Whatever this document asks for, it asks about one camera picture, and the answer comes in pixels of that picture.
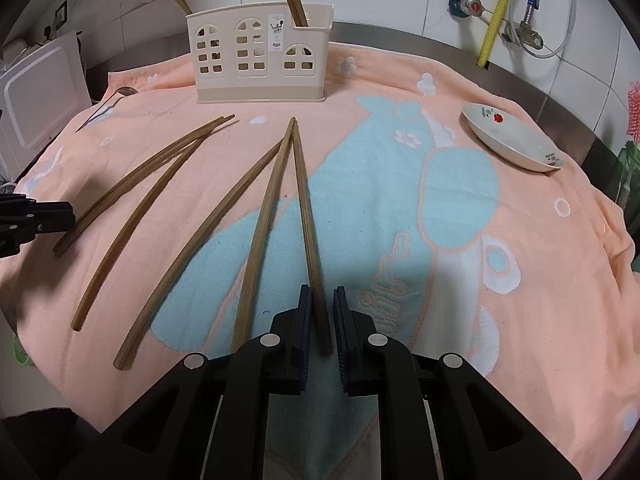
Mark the chrome angle valve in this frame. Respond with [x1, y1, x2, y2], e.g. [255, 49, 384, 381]
[502, 21, 544, 50]

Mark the pink brush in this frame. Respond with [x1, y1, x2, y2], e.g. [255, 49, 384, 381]
[627, 81, 640, 144]

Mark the cream plastic utensil holder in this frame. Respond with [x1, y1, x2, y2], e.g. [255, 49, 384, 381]
[186, 1, 334, 103]

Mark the angle valve red knob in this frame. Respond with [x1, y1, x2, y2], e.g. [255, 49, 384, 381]
[448, 0, 486, 18]

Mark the wall power socket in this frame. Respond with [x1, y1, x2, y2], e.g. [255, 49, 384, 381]
[43, 0, 68, 41]

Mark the metal spoon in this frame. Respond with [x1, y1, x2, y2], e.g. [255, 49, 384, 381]
[77, 86, 138, 131]

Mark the peach blue patterned towel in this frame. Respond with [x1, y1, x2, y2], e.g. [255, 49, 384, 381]
[1, 45, 639, 479]

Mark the white floral ceramic dish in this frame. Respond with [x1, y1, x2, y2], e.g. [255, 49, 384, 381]
[462, 103, 563, 174]

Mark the white microwave oven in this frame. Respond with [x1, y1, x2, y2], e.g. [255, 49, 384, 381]
[1, 32, 91, 180]

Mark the green plastic basket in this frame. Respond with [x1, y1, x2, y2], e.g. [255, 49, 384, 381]
[12, 333, 35, 367]

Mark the yellow gas hose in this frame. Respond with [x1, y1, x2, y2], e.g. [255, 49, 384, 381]
[476, 0, 516, 70]

